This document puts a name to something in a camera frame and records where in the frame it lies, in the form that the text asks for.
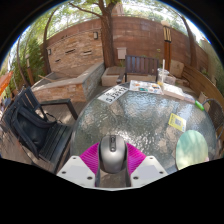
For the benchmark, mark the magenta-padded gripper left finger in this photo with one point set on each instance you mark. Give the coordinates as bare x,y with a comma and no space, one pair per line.
87,158

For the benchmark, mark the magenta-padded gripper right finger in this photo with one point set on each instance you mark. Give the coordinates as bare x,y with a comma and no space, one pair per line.
137,158

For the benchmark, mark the grey computer mouse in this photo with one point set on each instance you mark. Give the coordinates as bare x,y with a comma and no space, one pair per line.
112,155

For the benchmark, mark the pastel green pink mouse pad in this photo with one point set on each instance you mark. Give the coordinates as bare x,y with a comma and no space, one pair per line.
191,150

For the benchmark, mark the black metal patio chair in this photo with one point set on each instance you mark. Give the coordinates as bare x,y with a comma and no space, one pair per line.
58,136

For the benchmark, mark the yellow printed card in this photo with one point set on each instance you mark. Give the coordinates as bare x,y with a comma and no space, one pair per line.
177,122

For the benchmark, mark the black backpack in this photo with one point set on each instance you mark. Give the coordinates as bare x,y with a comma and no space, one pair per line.
28,128

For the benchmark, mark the white licence plate sign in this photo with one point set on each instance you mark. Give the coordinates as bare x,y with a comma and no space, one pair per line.
112,94

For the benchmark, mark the open colourful magazine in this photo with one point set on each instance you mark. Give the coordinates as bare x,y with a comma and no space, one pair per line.
145,87

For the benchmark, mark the thin pale booklet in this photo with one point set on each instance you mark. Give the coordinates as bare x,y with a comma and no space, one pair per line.
189,98

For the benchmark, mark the small green packet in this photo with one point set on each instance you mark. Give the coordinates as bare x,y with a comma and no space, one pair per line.
199,105

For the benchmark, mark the clear plastic cup with straw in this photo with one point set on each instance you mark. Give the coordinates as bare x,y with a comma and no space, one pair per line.
162,76

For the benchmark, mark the brown wicker chair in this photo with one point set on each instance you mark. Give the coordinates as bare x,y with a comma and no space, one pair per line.
216,115

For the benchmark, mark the dark wooden slatted chair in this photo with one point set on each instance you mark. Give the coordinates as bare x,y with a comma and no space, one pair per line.
140,65

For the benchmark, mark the leaning beige stone slab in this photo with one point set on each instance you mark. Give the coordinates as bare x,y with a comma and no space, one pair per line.
177,69

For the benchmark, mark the curved wooden bench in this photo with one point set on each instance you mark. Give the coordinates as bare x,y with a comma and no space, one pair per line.
203,85

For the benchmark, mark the thick forked tree trunk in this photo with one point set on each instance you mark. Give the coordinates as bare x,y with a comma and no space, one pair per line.
107,36

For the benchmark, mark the slim tree trunk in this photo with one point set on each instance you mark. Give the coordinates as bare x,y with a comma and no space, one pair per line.
192,46

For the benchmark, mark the grey wall utility box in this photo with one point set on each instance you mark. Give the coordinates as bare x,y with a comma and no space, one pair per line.
121,53

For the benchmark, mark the wooden garden lamp post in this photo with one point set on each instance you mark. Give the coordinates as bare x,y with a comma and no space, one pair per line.
167,50

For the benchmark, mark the black wall lantern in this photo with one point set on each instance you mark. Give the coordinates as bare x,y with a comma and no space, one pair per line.
49,51
95,35

